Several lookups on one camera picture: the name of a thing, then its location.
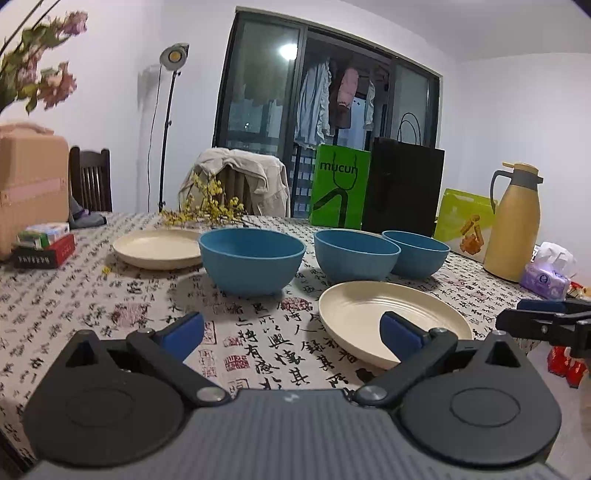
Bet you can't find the yellow thermos jug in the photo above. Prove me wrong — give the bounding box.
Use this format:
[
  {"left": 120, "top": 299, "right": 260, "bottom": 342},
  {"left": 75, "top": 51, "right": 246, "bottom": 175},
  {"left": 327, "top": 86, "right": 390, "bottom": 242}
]
[{"left": 482, "top": 161, "right": 544, "bottom": 283}]

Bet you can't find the dark wooden chair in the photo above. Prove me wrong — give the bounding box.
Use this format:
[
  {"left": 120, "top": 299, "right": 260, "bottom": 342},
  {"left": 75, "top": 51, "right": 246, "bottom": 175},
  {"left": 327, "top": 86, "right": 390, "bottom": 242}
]
[{"left": 69, "top": 147, "right": 113, "bottom": 214}]

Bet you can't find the dried pink rose bouquet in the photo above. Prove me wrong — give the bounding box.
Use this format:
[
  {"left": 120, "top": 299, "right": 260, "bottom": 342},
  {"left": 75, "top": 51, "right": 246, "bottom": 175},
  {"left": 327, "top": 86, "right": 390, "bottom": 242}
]
[{"left": 0, "top": 9, "right": 88, "bottom": 116}]

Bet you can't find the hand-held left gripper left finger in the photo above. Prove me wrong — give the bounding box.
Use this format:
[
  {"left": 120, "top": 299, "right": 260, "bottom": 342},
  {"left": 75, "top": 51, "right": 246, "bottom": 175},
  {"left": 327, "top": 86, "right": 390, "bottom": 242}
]
[{"left": 62, "top": 311, "right": 232, "bottom": 409}]

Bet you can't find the hanging pink garment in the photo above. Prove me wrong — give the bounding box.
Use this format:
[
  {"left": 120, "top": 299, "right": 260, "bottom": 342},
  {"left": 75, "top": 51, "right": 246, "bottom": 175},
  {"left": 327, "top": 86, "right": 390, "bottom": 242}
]
[{"left": 336, "top": 67, "right": 360, "bottom": 108}]

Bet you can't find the white and blue box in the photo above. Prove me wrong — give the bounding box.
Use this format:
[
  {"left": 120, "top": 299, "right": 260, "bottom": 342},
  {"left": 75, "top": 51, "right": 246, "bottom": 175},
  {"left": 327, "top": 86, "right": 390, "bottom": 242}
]
[{"left": 25, "top": 222, "right": 70, "bottom": 237}]

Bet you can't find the red and black box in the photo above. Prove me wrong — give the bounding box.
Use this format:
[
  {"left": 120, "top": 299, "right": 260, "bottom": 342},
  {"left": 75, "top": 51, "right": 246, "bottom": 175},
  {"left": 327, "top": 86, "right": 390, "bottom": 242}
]
[{"left": 11, "top": 233, "right": 76, "bottom": 268}]

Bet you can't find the grey and purple cloth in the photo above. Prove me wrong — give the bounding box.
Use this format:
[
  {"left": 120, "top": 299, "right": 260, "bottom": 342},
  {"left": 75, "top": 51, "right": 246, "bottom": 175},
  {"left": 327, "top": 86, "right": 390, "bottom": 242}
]
[{"left": 69, "top": 196, "right": 108, "bottom": 229}]

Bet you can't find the hanging white garment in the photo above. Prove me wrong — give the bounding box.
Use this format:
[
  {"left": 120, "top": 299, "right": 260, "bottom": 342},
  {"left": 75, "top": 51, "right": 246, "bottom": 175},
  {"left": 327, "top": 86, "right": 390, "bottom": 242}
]
[{"left": 362, "top": 79, "right": 376, "bottom": 130}]

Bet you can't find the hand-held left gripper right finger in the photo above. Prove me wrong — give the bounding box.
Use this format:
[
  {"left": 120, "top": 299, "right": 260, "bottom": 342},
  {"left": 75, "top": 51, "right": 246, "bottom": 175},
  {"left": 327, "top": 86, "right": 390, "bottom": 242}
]
[{"left": 353, "top": 311, "right": 534, "bottom": 409}]

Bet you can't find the black framed glass door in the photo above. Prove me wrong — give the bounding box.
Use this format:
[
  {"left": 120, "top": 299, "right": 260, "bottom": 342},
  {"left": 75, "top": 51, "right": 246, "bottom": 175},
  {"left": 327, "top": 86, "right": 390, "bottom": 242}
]
[{"left": 212, "top": 6, "right": 441, "bottom": 220}]

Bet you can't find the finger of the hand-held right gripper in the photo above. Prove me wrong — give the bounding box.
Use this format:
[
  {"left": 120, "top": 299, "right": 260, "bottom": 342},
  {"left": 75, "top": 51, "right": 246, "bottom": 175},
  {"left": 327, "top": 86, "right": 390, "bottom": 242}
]
[
  {"left": 517, "top": 299, "right": 591, "bottom": 315},
  {"left": 495, "top": 310, "right": 591, "bottom": 346}
]

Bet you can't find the cream plate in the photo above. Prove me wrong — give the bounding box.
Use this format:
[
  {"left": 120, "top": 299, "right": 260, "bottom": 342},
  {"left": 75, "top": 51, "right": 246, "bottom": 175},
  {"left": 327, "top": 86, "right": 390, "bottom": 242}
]
[
  {"left": 112, "top": 229, "right": 204, "bottom": 270},
  {"left": 318, "top": 281, "right": 474, "bottom": 370}
]

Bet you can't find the studio lamp on stand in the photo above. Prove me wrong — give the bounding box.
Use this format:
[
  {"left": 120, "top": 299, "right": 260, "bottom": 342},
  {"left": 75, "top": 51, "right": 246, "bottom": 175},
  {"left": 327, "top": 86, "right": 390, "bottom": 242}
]
[{"left": 157, "top": 42, "right": 190, "bottom": 214}]

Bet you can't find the yellow flower branch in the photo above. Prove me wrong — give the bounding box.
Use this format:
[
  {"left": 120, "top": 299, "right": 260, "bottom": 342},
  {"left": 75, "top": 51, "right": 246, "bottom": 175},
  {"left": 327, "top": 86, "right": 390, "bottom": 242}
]
[{"left": 161, "top": 173, "right": 252, "bottom": 228}]

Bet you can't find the blue bowl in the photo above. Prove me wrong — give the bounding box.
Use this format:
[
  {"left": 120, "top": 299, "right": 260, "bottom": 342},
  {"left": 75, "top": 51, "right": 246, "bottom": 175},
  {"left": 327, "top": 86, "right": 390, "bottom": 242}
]
[
  {"left": 382, "top": 231, "right": 451, "bottom": 279},
  {"left": 198, "top": 227, "right": 307, "bottom": 297},
  {"left": 314, "top": 229, "right": 402, "bottom": 283}
]

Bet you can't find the red snack packet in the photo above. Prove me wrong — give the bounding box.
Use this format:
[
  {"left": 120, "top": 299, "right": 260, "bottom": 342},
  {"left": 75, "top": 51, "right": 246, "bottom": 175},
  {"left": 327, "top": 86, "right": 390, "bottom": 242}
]
[{"left": 547, "top": 344, "right": 589, "bottom": 388}]

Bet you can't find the green paper bag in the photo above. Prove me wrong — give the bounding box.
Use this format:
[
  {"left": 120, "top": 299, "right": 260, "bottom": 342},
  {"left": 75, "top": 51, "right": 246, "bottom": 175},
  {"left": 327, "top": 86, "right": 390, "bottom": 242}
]
[{"left": 308, "top": 144, "right": 372, "bottom": 230}]

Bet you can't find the black paper bag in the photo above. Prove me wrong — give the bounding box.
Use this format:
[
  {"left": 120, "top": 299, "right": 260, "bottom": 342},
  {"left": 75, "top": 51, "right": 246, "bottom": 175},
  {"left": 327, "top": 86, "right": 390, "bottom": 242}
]
[{"left": 361, "top": 112, "right": 446, "bottom": 238}]

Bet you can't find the small pink suitcase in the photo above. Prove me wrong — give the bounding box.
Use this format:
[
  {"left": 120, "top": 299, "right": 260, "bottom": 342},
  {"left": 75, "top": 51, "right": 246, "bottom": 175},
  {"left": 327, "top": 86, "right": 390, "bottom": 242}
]
[{"left": 0, "top": 122, "right": 70, "bottom": 261}]

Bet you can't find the hanging light blue shirt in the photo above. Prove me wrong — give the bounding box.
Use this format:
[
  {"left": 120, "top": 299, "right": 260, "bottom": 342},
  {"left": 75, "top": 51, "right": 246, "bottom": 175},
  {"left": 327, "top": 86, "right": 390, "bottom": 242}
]
[{"left": 295, "top": 59, "right": 332, "bottom": 149}]

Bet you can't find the wooden chair under jacket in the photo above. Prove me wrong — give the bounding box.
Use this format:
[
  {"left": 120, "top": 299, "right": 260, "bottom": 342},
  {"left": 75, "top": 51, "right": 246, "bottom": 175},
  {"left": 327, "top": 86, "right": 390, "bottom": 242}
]
[{"left": 216, "top": 168, "right": 252, "bottom": 215}]

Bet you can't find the beige jacket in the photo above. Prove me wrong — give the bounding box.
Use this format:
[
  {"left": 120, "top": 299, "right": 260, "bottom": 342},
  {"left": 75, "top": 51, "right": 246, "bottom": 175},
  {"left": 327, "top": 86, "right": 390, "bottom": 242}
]
[{"left": 179, "top": 148, "right": 291, "bottom": 217}]

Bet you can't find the yellow-green gift box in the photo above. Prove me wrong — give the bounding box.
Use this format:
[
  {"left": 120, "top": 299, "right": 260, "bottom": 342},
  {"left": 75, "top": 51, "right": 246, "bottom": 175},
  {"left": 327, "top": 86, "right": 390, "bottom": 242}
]
[{"left": 433, "top": 188, "right": 497, "bottom": 265}]

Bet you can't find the green and white box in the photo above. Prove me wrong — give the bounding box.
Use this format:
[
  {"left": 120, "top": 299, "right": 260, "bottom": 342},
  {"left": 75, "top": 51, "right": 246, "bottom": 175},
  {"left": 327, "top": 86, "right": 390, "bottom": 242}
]
[{"left": 17, "top": 231, "right": 61, "bottom": 250}]

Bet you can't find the purple tissue pack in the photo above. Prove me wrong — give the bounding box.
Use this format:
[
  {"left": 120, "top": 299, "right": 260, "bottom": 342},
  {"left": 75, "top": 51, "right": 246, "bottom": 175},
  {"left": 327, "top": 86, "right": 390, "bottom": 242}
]
[{"left": 519, "top": 241, "right": 578, "bottom": 300}]

